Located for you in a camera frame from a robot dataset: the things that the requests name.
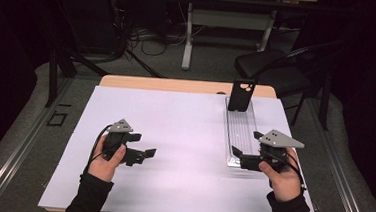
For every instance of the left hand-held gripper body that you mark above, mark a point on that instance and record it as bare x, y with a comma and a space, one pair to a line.
117, 137

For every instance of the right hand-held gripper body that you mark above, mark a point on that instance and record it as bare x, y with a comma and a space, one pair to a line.
277, 140

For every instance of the clear plastic bin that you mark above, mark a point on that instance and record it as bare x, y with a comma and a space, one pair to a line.
241, 133

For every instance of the person's left hand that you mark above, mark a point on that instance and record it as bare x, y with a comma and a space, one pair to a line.
105, 167

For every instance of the person's right hand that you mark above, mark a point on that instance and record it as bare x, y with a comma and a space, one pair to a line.
284, 183

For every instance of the white table mat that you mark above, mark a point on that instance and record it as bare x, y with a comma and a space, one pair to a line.
181, 119

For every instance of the black chair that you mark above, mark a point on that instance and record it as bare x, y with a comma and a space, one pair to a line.
272, 71

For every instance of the black metal stand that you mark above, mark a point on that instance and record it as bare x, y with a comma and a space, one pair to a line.
54, 70

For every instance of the metal floor rail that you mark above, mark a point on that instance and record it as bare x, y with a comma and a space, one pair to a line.
338, 170
22, 148

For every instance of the white desk with metal frame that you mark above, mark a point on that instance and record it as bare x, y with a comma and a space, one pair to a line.
228, 18

